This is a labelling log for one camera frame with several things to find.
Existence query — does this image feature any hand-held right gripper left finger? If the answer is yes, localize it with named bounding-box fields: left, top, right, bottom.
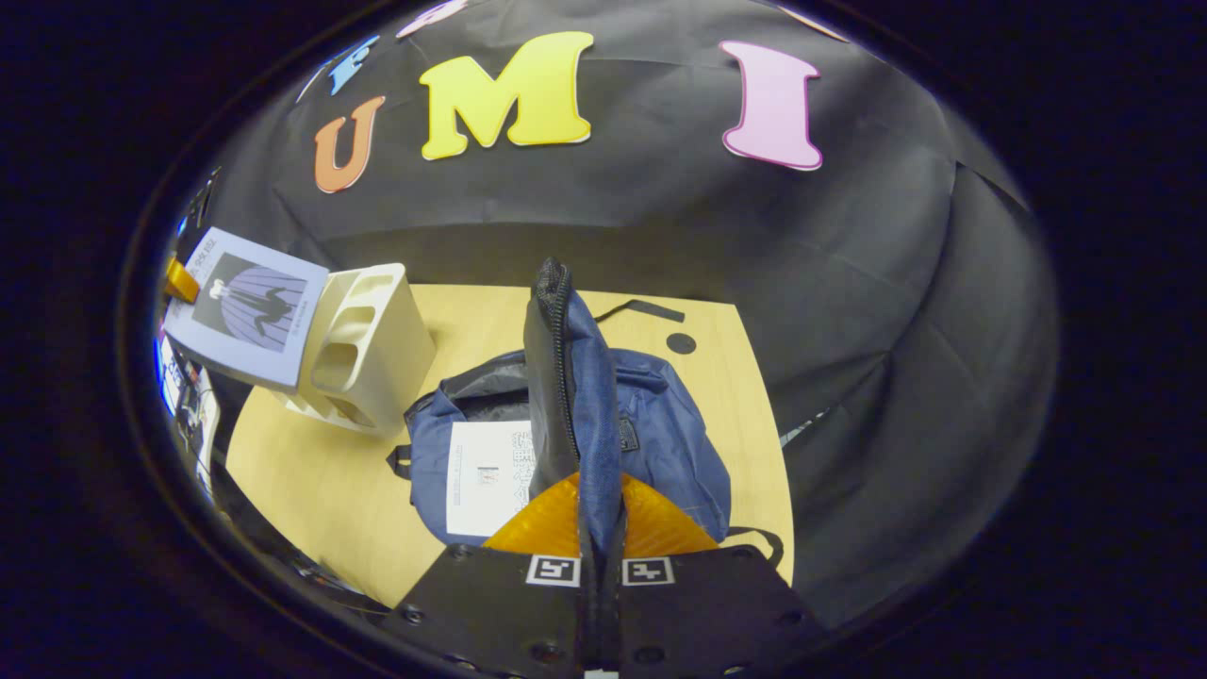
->
left=382, top=470, right=600, bottom=679

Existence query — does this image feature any white bookshelf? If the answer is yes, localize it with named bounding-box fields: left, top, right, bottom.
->
left=273, top=262, right=438, bottom=438

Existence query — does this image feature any lavender cover book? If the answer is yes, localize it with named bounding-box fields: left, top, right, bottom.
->
left=162, top=226, right=331, bottom=395

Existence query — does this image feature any colourful printed panel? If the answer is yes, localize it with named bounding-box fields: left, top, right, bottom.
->
left=153, top=335, right=190, bottom=416

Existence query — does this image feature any white power strip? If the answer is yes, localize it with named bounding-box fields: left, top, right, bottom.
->
left=184, top=363, right=223, bottom=501

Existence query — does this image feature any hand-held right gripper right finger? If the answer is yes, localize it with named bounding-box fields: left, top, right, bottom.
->
left=603, top=472, right=831, bottom=679

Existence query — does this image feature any white cover book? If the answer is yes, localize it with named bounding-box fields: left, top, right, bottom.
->
left=445, top=420, right=537, bottom=538

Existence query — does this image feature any blue schoolbag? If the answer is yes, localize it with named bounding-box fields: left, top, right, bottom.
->
left=387, top=257, right=785, bottom=567

